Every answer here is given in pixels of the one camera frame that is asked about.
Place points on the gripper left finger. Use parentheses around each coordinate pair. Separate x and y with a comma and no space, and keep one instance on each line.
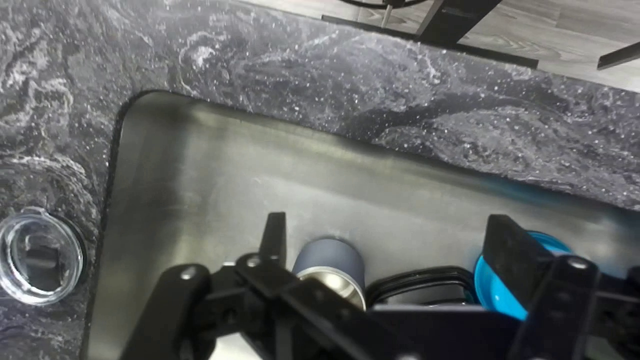
(250,300)

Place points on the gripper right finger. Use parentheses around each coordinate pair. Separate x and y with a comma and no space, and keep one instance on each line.
(560,300)

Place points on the grey cup with steel inside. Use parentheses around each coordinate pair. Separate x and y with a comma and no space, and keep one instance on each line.
(330,257)

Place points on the stainless steel sink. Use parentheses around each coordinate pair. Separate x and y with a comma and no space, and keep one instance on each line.
(240,190)

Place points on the blue bowl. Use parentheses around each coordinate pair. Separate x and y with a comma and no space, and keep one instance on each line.
(492,292)

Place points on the clear plastic lid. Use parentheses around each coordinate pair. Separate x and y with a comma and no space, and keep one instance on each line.
(35,252)

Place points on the black metal stand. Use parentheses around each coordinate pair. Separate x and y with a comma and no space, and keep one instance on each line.
(450,20)
(622,54)

